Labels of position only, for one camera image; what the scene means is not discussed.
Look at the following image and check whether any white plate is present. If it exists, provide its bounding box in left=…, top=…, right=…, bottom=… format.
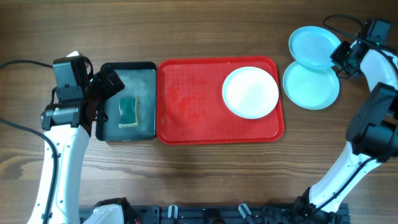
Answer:
left=222, top=67, right=279, bottom=119

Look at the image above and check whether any black water tray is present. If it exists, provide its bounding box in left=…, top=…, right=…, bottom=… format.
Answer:
left=96, top=62, right=157, bottom=141

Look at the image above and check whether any yellow green sponge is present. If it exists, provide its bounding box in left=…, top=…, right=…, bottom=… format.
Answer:
left=119, top=97, right=138, bottom=128

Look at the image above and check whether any red plastic tray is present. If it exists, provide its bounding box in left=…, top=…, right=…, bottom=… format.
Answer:
left=156, top=56, right=285, bottom=145

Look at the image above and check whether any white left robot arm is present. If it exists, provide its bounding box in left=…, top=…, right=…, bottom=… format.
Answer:
left=29, top=63, right=124, bottom=223

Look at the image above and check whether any light green plate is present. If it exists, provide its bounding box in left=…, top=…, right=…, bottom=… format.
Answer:
left=289, top=26, right=341, bottom=69
left=282, top=62, right=340, bottom=110

